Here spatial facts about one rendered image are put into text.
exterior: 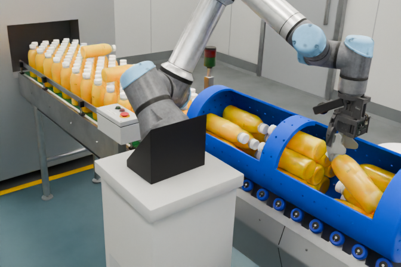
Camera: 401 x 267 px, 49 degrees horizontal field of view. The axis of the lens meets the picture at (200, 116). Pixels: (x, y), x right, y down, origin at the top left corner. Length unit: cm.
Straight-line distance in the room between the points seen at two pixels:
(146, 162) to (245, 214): 54
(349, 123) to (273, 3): 39
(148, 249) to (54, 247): 174
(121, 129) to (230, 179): 64
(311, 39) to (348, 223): 53
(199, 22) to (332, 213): 69
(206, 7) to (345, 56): 44
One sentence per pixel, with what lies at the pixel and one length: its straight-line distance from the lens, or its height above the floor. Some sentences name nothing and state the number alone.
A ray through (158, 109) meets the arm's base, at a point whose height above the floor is 134.
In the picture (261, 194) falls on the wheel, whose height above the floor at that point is 97.
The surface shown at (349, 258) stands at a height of 93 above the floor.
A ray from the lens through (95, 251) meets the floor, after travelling 284.
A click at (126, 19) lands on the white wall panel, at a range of 641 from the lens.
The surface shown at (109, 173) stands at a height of 115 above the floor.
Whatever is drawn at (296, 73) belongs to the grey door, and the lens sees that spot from 577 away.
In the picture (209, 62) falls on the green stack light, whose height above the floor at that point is 118.
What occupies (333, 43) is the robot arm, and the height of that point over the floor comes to 153.
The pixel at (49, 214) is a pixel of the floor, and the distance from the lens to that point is 322.
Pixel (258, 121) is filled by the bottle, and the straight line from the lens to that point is 167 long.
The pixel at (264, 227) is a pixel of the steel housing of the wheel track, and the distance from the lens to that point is 156.
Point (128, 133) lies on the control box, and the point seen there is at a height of 104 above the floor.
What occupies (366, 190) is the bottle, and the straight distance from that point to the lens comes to 131.
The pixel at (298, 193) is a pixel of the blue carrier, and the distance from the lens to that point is 138.
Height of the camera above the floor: 178
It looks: 22 degrees down
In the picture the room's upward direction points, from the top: 2 degrees clockwise
